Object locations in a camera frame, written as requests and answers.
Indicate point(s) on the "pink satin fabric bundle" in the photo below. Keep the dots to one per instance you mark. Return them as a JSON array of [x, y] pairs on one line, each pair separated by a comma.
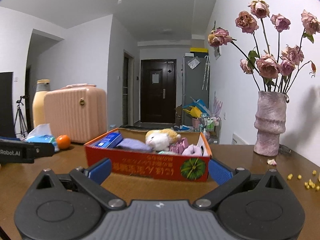
[[179, 146]]

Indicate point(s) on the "lilac fuzzy sock roll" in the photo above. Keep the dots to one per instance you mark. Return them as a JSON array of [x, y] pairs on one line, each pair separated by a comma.
[[193, 150]]

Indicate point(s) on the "light blue plush toy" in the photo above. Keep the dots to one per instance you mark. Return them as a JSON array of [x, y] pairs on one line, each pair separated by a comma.
[[167, 153]]

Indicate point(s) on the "purple knitted pouch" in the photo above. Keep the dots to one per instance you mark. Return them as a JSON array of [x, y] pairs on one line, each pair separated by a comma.
[[134, 145]]

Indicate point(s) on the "black tripod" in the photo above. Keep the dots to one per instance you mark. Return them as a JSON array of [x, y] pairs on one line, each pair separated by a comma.
[[19, 118]]

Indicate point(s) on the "metal utility cart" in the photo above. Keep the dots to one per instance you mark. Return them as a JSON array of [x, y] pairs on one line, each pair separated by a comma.
[[210, 126]]

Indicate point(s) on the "purple coral decoration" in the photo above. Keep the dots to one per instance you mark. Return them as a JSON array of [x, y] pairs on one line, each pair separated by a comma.
[[217, 106]]

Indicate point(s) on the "fallen pink petal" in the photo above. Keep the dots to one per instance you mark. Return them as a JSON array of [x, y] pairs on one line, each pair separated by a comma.
[[271, 162]]

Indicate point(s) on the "dried pink roses bouquet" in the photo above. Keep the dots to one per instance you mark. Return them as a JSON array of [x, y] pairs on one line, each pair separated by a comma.
[[277, 71]]

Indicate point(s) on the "pink ribbed suitcase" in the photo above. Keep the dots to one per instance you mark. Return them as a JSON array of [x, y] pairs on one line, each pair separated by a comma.
[[78, 111]]

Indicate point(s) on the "dark wooden door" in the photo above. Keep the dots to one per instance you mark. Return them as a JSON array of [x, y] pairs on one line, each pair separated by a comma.
[[158, 91]]

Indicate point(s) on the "yellow box on refrigerator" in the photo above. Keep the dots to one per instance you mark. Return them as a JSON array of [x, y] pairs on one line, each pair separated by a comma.
[[198, 50]]

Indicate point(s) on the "white wall panel box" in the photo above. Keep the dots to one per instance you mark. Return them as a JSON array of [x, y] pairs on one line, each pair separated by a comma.
[[217, 52]]

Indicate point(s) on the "pink ridged vase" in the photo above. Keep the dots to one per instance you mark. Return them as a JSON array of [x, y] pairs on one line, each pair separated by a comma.
[[270, 120]]

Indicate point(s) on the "red cardboard box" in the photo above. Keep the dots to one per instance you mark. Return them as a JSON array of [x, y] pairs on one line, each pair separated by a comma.
[[152, 165]]

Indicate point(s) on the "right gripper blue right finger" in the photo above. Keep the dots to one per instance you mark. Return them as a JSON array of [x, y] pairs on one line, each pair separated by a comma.
[[219, 172]]

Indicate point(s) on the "white hamster plush toy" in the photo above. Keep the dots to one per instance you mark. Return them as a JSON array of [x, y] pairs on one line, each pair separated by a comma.
[[161, 139]]

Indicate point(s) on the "orange fruit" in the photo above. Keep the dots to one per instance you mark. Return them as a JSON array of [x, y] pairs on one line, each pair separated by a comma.
[[63, 142]]

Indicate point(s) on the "grey refrigerator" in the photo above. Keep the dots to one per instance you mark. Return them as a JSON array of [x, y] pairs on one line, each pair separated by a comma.
[[193, 71]]

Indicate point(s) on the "yellow thermos bottle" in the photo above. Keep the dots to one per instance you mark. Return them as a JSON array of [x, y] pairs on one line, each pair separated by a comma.
[[42, 88]]

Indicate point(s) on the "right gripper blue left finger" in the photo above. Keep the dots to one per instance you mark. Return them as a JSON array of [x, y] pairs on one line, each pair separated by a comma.
[[100, 171]]

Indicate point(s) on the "blue pocket tissue pack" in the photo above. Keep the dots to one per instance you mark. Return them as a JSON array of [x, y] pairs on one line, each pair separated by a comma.
[[109, 141]]

